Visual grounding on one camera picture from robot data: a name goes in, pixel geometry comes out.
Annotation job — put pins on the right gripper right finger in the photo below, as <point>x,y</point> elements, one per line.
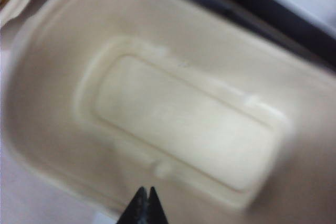
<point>156,208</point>

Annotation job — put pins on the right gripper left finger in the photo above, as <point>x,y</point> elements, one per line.
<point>136,208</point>

